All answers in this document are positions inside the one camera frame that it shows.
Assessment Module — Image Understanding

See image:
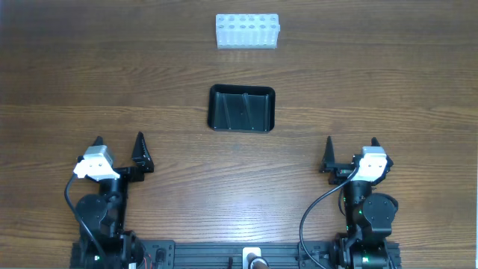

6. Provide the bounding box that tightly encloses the black cable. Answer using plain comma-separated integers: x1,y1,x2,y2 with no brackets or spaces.
63,173,110,268
298,167,360,268

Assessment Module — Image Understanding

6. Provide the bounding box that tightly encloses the black tray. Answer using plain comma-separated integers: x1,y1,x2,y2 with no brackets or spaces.
207,83,276,134

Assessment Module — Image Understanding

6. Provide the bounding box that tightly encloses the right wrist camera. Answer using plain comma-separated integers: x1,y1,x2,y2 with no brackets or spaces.
353,146,388,183

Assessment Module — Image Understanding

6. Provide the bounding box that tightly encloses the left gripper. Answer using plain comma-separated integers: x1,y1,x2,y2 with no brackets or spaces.
92,131,155,184

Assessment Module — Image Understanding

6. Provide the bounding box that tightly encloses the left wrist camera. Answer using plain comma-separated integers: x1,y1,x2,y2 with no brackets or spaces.
72,144,122,183

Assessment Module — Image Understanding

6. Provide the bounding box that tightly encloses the white test tube rack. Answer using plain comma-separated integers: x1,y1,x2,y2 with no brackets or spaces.
215,13,281,50

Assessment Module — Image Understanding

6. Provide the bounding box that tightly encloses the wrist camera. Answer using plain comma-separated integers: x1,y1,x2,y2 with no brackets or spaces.
72,144,122,183
353,146,388,183

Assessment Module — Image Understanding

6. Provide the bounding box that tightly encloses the clear test tube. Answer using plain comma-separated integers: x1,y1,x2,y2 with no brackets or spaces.
215,92,231,131
241,93,252,131
263,93,271,132

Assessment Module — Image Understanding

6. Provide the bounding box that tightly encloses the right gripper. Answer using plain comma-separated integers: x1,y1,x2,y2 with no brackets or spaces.
319,135,382,185

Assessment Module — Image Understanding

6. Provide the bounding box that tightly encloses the mounting rail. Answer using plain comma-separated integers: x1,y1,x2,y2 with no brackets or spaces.
69,238,403,269

